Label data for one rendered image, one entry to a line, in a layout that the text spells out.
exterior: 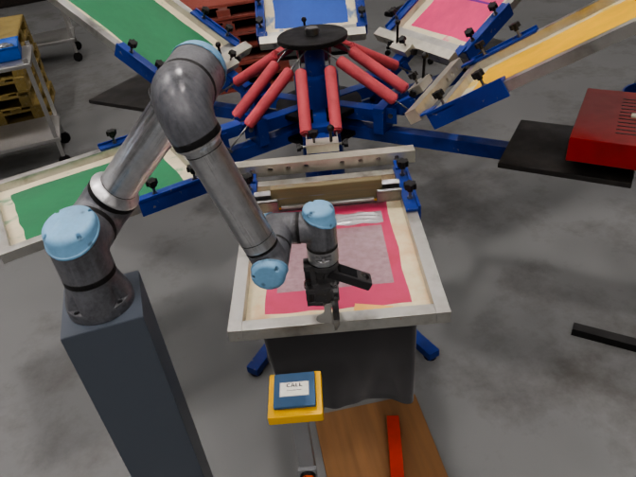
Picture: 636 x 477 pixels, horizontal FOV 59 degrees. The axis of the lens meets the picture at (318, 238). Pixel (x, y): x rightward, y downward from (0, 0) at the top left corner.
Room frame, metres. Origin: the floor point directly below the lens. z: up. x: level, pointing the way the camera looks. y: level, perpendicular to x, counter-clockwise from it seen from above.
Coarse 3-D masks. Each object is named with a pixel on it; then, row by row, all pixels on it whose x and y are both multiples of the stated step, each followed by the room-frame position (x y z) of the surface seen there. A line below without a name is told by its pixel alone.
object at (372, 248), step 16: (336, 208) 1.64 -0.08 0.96; (352, 208) 1.63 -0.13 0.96; (368, 208) 1.62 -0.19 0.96; (384, 208) 1.61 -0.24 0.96; (368, 224) 1.52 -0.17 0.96; (384, 224) 1.51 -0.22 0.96; (352, 240) 1.44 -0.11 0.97; (368, 240) 1.43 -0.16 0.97; (384, 240) 1.42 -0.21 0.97; (352, 256) 1.36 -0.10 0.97; (368, 256) 1.35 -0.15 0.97; (384, 256) 1.34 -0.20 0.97; (368, 272) 1.28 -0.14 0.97; (384, 272) 1.27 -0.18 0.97; (400, 272) 1.26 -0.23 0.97; (352, 288) 1.21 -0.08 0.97; (384, 288) 1.20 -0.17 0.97; (400, 288) 1.19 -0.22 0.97; (352, 304) 1.14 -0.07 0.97; (368, 304) 1.14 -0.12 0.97; (384, 304) 1.13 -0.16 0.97
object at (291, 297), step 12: (300, 252) 1.41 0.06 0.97; (300, 264) 1.35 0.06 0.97; (288, 276) 1.30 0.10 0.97; (300, 276) 1.29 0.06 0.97; (276, 288) 1.25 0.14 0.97; (288, 288) 1.24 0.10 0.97; (300, 288) 1.24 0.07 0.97; (276, 300) 1.19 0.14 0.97; (288, 300) 1.19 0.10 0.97; (300, 300) 1.18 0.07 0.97; (276, 312) 1.14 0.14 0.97; (288, 312) 1.14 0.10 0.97
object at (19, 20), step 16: (16, 16) 5.92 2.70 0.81; (0, 32) 5.35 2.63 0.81; (16, 32) 5.29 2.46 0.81; (32, 64) 5.43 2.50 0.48; (0, 80) 4.85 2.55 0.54; (16, 80) 4.88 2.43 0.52; (48, 80) 5.97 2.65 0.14; (0, 96) 4.86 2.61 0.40; (16, 96) 4.89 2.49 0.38; (32, 96) 5.10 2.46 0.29; (0, 112) 4.85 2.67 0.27; (16, 112) 4.87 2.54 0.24; (32, 112) 4.91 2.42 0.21; (48, 112) 5.38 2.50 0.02
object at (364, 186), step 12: (336, 180) 1.66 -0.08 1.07; (348, 180) 1.65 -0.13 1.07; (360, 180) 1.64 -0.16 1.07; (372, 180) 1.64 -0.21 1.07; (276, 192) 1.65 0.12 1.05; (288, 192) 1.64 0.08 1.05; (300, 192) 1.64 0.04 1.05; (312, 192) 1.64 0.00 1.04; (324, 192) 1.64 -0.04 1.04; (336, 192) 1.64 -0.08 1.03; (348, 192) 1.64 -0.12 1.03; (360, 192) 1.64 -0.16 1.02; (372, 192) 1.64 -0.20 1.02
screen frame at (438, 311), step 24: (408, 216) 1.50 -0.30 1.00; (240, 264) 1.34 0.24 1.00; (432, 264) 1.24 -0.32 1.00; (240, 288) 1.23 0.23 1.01; (432, 288) 1.13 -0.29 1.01; (240, 312) 1.12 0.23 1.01; (360, 312) 1.07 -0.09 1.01; (384, 312) 1.06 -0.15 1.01; (408, 312) 1.05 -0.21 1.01; (432, 312) 1.04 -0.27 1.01; (240, 336) 1.05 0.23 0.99; (264, 336) 1.05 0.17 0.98; (288, 336) 1.05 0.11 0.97
